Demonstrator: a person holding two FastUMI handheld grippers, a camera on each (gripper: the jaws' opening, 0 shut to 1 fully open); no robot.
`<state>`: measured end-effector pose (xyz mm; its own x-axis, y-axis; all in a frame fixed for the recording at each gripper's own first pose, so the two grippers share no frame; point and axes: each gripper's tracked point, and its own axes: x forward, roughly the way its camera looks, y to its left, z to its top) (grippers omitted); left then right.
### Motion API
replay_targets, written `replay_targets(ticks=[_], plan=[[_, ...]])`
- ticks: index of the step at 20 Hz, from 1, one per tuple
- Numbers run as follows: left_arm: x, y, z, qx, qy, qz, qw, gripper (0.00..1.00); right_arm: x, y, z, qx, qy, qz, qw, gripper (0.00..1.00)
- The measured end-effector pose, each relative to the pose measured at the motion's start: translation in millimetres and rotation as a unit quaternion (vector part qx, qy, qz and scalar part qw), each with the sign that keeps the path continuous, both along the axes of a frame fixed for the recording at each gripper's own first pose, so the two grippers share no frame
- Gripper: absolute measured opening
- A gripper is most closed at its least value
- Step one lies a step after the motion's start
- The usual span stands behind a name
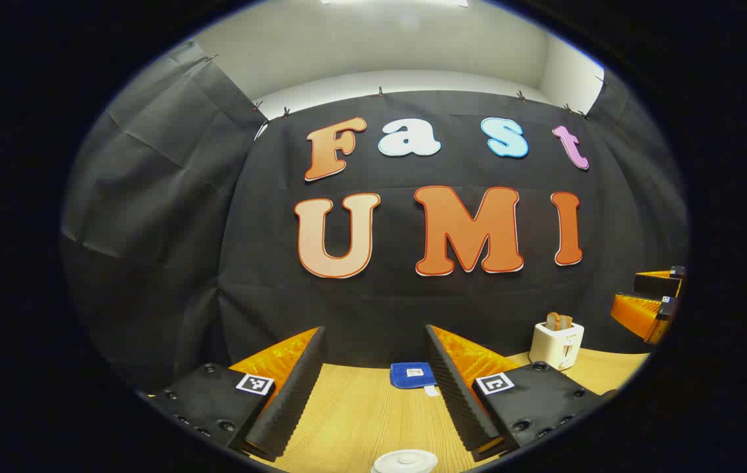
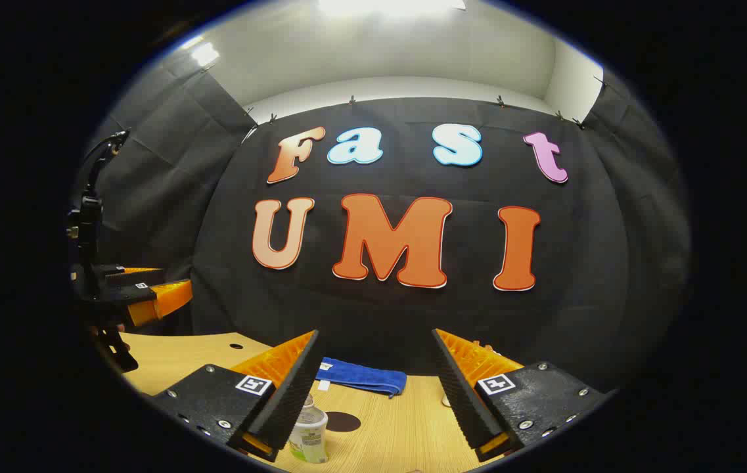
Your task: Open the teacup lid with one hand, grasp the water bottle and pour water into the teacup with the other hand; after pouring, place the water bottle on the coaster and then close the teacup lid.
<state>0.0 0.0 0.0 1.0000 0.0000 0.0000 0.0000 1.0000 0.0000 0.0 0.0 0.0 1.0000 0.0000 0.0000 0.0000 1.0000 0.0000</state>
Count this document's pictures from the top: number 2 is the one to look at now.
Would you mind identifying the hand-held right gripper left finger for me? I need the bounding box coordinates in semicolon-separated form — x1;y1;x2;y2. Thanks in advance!
148;330;320;462

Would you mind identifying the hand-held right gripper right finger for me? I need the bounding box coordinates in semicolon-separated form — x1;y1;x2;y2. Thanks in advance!
431;328;614;462

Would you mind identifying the clear plastic water bottle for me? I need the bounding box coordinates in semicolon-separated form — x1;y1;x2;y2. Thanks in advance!
288;394;329;464

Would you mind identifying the dark brown round coaster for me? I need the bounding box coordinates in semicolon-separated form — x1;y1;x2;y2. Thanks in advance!
325;412;362;433

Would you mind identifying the blue folded towel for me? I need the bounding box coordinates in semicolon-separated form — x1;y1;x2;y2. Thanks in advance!
316;357;408;399

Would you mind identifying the black backdrop cloth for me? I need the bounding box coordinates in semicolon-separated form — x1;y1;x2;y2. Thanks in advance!
71;49;692;395

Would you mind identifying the ceiling light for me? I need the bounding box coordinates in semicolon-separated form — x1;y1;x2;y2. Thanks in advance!
317;0;467;18

